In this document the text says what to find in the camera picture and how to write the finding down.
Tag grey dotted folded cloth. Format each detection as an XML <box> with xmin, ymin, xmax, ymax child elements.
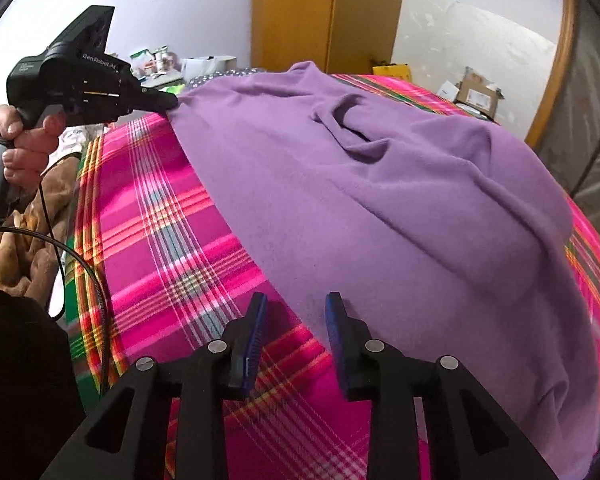
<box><xmin>187</xmin><ymin>66</ymin><xmax>266</xmax><ymax>91</ymax></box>

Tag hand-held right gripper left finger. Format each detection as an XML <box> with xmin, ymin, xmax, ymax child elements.
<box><xmin>40</xmin><ymin>292</ymin><xmax>270</xmax><ymax>480</ymax></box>

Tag person's black clothing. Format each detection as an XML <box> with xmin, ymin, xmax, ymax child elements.
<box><xmin>0</xmin><ymin>280</ymin><xmax>88</xmax><ymax>480</ymax></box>

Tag cluster of bottles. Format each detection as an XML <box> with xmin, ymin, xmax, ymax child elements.
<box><xmin>130</xmin><ymin>45</ymin><xmax>181</xmax><ymax>78</ymax></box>

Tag clear plastic door curtain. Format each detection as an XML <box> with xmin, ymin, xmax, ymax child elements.
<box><xmin>535</xmin><ymin>0</ymin><xmax>600</xmax><ymax>241</ymax></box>

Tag black cable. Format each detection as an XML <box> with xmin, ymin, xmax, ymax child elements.
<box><xmin>0</xmin><ymin>170</ymin><xmax>118</xmax><ymax>396</ymax></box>

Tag yellow bag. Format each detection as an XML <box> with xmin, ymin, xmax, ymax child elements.
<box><xmin>371</xmin><ymin>62</ymin><xmax>412</xmax><ymax>82</ymax></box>

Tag purple fleece garment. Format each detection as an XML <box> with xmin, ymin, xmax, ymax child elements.
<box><xmin>167</xmin><ymin>60</ymin><xmax>600</xmax><ymax>471</ymax></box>

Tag pink plaid tablecloth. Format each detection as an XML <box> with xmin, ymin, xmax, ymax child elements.
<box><xmin>65</xmin><ymin>74</ymin><xmax>600</xmax><ymax>480</ymax></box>

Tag brown plush blanket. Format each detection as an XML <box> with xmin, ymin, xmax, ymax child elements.
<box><xmin>0</xmin><ymin>125</ymin><xmax>88</xmax><ymax>306</ymax></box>

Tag wooden door frame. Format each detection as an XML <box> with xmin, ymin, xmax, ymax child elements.
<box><xmin>525</xmin><ymin>0</ymin><xmax>578</xmax><ymax>148</ymax></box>

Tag wooden wardrobe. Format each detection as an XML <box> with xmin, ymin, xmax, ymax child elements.
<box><xmin>251</xmin><ymin>0</ymin><xmax>408</xmax><ymax>75</ymax></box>

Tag person's left hand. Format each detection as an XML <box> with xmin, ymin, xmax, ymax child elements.
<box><xmin>0</xmin><ymin>104</ymin><xmax>68</xmax><ymax>191</ymax></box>

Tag white paper bag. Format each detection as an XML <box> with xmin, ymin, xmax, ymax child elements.
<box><xmin>180</xmin><ymin>55</ymin><xmax>237</xmax><ymax>81</ymax></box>

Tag open cardboard box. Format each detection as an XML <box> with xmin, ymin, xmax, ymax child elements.
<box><xmin>455</xmin><ymin>66</ymin><xmax>503</xmax><ymax>121</ymax></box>

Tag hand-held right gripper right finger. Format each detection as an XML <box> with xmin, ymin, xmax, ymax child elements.
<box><xmin>325</xmin><ymin>291</ymin><xmax>561</xmax><ymax>480</ymax></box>

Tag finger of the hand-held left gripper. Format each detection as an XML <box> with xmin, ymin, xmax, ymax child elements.
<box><xmin>130</xmin><ymin>86</ymin><xmax>179</xmax><ymax>111</ymax></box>

